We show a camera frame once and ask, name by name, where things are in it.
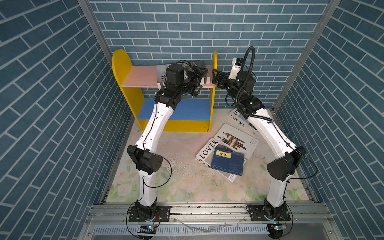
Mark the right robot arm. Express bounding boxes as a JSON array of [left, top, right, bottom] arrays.
[[213, 47, 306, 214]]

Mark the navy blue book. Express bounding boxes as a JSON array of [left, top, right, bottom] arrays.
[[211, 145, 245, 176]]

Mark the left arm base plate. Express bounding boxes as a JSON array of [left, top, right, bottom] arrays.
[[128, 205, 171, 223]]

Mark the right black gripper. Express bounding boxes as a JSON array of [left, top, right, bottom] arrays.
[[214, 67, 243, 106]]

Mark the yellow pink blue bookshelf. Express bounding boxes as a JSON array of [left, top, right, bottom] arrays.
[[112, 50, 216, 133]]

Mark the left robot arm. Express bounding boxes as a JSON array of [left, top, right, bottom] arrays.
[[127, 60, 209, 210]]

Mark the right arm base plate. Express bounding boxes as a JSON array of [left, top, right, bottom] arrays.
[[246, 204, 291, 222]]

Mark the white LOEWE book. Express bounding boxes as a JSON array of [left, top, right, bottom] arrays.
[[229, 109, 260, 136]]

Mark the white LOVER book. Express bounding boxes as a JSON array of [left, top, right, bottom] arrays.
[[195, 138, 238, 183]]

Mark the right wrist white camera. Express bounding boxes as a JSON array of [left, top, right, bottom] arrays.
[[229, 58, 244, 80]]

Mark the white brown-pattern book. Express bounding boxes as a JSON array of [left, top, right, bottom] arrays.
[[214, 124, 260, 160]]

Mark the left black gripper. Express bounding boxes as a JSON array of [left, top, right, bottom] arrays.
[[174, 65, 206, 97]]

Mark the aluminium front rail frame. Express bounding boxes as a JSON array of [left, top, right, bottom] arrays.
[[79, 202, 342, 240]]

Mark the Heritage Cultural book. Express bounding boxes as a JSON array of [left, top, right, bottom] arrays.
[[156, 65, 212, 90]]

